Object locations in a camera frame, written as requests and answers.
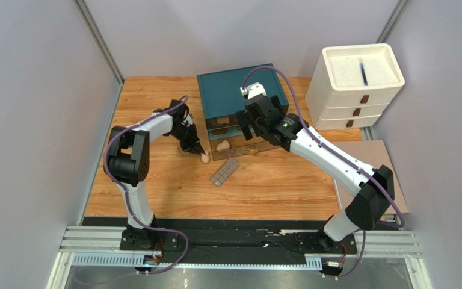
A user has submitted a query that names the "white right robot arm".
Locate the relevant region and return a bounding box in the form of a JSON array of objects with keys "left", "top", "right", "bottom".
[{"left": 236, "top": 95, "right": 395, "bottom": 242}]

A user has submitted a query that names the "black table edge rail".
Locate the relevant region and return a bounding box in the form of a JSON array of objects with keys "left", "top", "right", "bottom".
[{"left": 81, "top": 217, "right": 366, "bottom": 267}]

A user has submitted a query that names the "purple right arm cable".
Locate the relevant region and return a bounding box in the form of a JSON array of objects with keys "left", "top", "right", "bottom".
[{"left": 241, "top": 66, "right": 407, "bottom": 280}]

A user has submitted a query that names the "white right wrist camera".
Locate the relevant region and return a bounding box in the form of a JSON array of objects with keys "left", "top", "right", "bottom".
[{"left": 240, "top": 82, "right": 267, "bottom": 99}]

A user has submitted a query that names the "pink flat board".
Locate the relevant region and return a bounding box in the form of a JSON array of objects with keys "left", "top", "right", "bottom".
[{"left": 331, "top": 139, "right": 410, "bottom": 217}]

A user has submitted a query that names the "teal drawer organizer box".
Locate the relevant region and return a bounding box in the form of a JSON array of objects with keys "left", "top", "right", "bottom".
[{"left": 197, "top": 66, "right": 289, "bottom": 131}]

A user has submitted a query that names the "beige makeup sponge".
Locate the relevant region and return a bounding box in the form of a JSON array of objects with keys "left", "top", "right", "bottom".
[
  {"left": 215, "top": 140, "right": 230, "bottom": 151},
  {"left": 200, "top": 151, "right": 210, "bottom": 164}
]

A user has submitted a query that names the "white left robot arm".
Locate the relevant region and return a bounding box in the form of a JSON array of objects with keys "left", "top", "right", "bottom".
[{"left": 103, "top": 96, "right": 209, "bottom": 250}]

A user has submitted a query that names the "white three-drawer cabinet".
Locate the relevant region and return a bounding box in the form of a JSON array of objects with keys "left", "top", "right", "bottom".
[{"left": 305, "top": 43, "right": 405, "bottom": 131}]

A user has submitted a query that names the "transparent drawer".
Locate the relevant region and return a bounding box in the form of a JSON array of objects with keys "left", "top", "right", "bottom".
[{"left": 208, "top": 125, "right": 275, "bottom": 160}]

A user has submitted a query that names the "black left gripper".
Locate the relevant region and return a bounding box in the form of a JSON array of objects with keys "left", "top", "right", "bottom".
[{"left": 168, "top": 123, "right": 205, "bottom": 156}]

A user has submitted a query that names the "dark blue pen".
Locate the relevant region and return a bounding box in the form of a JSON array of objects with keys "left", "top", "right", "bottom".
[{"left": 358, "top": 58, "right": 369, "bottom": 86}]

